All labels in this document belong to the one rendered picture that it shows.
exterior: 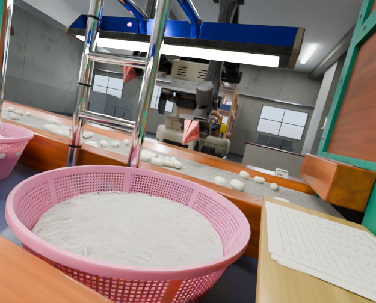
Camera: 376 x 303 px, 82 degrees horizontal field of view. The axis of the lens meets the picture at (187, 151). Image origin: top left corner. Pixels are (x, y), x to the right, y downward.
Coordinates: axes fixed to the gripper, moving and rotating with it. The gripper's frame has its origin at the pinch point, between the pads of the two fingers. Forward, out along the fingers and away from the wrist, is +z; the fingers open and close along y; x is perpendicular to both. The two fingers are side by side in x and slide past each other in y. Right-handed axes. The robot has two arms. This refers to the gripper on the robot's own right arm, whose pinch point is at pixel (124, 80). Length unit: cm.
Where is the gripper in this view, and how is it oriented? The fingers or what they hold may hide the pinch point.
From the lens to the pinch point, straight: 111.0
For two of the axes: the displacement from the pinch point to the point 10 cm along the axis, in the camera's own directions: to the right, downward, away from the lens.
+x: 1.5, 3.8, 9.1
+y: 9.3, 2.4, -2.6
